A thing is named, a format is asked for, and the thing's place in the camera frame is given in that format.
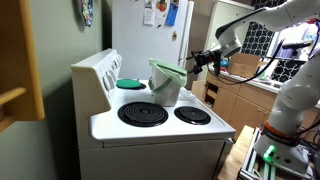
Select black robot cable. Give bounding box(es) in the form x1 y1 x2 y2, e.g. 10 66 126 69
206 38 286 86

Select yellow fridge magnet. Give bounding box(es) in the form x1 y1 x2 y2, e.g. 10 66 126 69
172 31 177 40

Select white bin with green lid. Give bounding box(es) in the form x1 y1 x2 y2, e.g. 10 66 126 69
148 59 187 107

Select colourful decorative wall plate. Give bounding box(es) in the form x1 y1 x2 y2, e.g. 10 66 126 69
80 0 93 27

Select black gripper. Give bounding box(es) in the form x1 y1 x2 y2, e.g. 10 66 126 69
191 50 221 75

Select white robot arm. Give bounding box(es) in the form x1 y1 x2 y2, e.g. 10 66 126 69
191 0 320 179

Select wooden kitchen cabinets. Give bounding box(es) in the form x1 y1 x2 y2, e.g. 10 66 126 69
192 73 276 140

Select white electric stove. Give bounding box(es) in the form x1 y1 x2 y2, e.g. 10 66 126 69
71 49 235 180

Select blue kettle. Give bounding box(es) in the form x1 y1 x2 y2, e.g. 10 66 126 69
220 58 229 68

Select cardboard box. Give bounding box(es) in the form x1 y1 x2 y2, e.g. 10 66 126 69
228 53 260 78

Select white refrigerator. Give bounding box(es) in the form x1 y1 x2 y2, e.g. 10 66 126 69
112 0 194 79

